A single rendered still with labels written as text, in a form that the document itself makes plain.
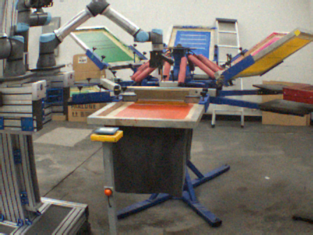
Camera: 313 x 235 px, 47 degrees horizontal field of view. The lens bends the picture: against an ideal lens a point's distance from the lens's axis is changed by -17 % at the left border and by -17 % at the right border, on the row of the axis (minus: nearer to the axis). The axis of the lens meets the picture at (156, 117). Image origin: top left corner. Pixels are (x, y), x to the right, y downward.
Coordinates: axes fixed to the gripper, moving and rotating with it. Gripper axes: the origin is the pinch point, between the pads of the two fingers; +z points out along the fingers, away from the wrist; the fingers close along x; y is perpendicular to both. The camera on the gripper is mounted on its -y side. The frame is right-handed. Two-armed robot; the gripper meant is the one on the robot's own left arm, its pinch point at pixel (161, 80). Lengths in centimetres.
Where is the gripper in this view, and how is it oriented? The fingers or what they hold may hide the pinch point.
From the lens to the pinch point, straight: 274.0
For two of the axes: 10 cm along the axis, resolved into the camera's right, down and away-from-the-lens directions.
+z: 0.2, 9.8, 2.0
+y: -9.8, -0.2, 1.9
